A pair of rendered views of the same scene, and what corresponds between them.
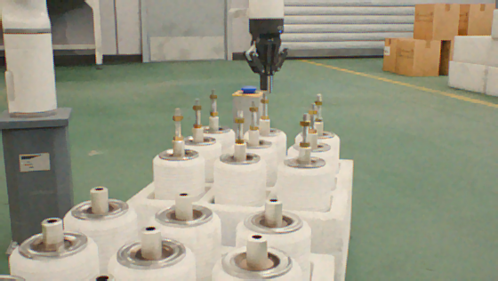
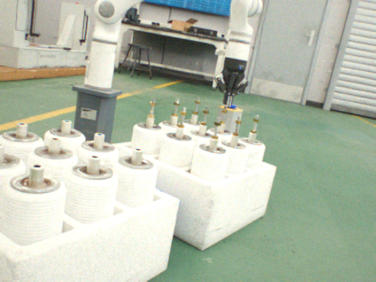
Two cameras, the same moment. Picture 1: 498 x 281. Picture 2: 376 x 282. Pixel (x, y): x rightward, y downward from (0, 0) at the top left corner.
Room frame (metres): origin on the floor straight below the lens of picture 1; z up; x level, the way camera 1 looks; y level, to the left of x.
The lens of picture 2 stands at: (0.00, -0.40, 0.50)
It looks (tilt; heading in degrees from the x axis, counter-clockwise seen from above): 13 degrees down; 21
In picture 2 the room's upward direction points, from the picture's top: 11 degrees clockwise
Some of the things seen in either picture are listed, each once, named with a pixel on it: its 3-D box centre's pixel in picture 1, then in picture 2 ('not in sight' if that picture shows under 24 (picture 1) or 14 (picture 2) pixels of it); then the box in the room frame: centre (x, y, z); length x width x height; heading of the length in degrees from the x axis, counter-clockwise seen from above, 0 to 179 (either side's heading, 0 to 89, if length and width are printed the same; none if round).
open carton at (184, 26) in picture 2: not in sight; (182, 25); (5.45, 2.21, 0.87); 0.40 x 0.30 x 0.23; 90
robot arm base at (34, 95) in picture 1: (31, 74); (101, 66); (1.16, 0.46, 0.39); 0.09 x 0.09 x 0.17; 14
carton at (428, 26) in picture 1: (436, 21); not in sight; (4.80, -1.61, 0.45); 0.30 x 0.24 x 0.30; 16
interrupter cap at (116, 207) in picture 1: (100, 210); (65, 133); (0.70, 0.20, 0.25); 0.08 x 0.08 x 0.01
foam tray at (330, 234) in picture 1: (253, 219); (192, 181); (1.08, -0.01, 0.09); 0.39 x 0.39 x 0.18; 77
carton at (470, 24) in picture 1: (470, 21); not in sight; (4.91, -1.95, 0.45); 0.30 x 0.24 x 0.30; 12
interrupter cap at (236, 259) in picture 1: (256, 262); (92, 172); (0.54, -0.01, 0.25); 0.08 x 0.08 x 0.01
